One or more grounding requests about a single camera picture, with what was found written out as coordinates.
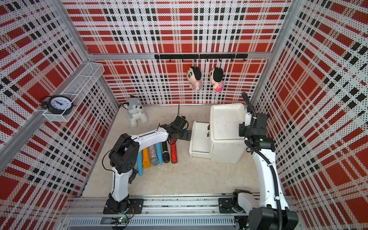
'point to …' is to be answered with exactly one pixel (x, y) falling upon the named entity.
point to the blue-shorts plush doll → (193, 75)
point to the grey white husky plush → (135, 109)
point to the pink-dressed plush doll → (216, 76)
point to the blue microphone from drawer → (159, 150)
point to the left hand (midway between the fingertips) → (187, 134)
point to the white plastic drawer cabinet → (226, 146)
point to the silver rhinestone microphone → (154, 159)
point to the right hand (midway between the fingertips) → (247, 124)
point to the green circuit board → (119, 221)
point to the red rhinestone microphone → (173, 151)
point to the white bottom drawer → (201, 145)
